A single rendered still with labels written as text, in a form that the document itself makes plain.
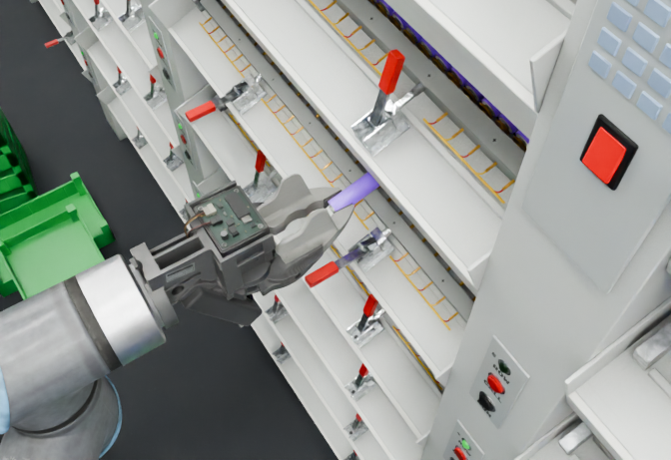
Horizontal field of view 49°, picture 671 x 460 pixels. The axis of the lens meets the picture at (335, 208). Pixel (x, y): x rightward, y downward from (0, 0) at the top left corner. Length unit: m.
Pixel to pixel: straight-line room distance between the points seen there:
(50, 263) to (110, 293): 1.30
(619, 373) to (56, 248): 1.59
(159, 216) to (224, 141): 0.90
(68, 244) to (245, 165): 0.91
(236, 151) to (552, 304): 0.73
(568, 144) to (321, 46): 0.36
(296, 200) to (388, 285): 0.14
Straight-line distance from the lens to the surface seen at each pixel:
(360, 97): 0.66
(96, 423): 0.76
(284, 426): 1.73
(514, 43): 0.43
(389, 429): 1.14
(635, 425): 0.55
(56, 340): 0.65
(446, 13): 0.45
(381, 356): 0.96
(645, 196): 0.37
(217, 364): 1.80
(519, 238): 0.48
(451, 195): 0.60
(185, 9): 1.05
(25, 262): 1.96
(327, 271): 0.76
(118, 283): 0.65
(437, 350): 0.75
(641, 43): 0.33
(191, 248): 0.66
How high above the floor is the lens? 1.64
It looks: 56 degrees down
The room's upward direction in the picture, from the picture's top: straight up
